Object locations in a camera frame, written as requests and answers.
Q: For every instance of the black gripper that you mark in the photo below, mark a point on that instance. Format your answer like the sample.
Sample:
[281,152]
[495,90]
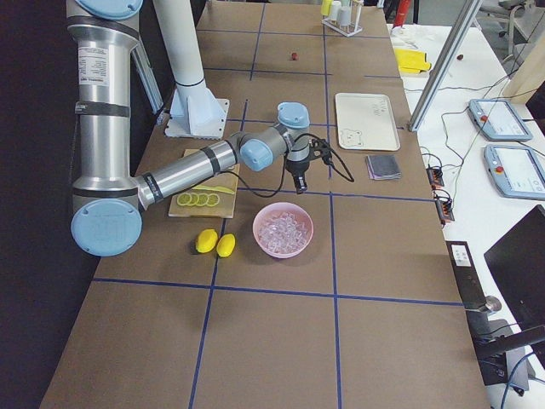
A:
[296,167]

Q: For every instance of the clear ice cubes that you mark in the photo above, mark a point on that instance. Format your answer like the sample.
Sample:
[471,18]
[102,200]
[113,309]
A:
[283,233]

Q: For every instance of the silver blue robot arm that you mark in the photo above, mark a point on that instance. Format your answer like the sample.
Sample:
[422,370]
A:
[107,199]

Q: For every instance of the white cup rack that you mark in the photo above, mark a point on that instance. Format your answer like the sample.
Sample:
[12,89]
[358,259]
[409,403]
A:
[355,27]

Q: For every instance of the grey cup on rack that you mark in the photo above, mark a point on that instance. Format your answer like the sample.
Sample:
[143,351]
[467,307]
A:
[345,16]

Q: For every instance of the white cup on rack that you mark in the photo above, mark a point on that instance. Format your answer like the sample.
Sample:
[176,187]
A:
[335,8]

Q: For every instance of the yellow cup on rack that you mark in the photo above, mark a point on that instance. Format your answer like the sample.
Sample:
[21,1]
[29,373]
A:
[325,8]

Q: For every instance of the pink bowl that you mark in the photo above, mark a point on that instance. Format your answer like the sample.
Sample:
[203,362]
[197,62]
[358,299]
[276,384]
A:
[276,208]

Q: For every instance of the wooden cutting board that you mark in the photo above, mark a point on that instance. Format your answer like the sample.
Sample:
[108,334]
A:
[225,209]

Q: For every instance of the folded grey cloth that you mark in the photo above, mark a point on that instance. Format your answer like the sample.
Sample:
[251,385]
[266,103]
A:
[383,167]

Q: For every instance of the lemon slice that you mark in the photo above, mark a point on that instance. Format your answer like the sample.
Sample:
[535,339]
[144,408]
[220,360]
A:
[185,199]
[212,199]

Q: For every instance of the cream bear serving tray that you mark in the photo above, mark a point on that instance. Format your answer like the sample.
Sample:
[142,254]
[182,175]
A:
[366,122]

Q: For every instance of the yellow lemon near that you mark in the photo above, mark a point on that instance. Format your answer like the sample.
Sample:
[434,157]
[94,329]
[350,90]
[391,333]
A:
[226,245]

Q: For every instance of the yellow lemon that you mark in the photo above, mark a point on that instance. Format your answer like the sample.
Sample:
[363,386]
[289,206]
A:
[206,240]
[226,245]

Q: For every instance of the yellow plastic knife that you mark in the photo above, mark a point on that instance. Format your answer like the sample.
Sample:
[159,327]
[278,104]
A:
[216,189]

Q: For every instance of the yellow lemon far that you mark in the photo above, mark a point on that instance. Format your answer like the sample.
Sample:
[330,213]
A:
[206,240]

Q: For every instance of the orange black connector box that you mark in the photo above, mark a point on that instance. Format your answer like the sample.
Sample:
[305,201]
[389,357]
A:
[435,177]

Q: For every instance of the yellow cloth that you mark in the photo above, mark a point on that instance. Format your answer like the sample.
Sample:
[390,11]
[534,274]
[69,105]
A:
[412,61]

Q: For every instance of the black power strip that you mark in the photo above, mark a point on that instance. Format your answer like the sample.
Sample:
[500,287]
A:
[467,279]

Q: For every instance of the teach pendant far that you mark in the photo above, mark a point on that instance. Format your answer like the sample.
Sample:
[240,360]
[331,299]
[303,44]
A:
[498,121]

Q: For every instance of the teach pendant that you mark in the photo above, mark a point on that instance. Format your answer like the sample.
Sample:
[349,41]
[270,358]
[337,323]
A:
[498,121]
[515,171]

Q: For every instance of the teach pendant near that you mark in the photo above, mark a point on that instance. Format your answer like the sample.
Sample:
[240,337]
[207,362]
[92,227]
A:
[515,171]

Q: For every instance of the black monitor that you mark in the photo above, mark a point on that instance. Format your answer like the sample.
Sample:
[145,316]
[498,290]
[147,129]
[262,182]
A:
[516,263]

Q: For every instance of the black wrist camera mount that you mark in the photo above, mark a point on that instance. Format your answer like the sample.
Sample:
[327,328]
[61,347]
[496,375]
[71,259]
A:
[320,149]

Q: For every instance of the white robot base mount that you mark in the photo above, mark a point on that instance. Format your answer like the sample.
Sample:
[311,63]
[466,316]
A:
[201,118]

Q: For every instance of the white pedestal column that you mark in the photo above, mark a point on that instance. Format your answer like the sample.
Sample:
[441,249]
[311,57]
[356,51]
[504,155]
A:
[176,23]

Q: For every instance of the aluminium frame post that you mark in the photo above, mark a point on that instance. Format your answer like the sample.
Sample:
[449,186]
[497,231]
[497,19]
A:
[447,54]

